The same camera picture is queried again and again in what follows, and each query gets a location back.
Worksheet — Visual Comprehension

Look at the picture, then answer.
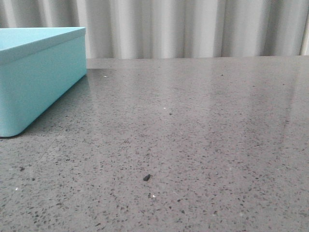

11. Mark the light blue storage box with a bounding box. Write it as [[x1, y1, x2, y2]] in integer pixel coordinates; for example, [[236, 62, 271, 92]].
[[0, 27, 86, 137]]

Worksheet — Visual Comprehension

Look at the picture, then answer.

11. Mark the small black debris chip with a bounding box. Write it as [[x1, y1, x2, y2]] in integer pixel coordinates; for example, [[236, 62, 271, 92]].
[[143, 174, 151, 181]]

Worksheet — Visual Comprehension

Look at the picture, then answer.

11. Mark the grey pleated curtain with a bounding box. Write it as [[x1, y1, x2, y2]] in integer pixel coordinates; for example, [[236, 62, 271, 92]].
[[0, 0, 309, 59]]

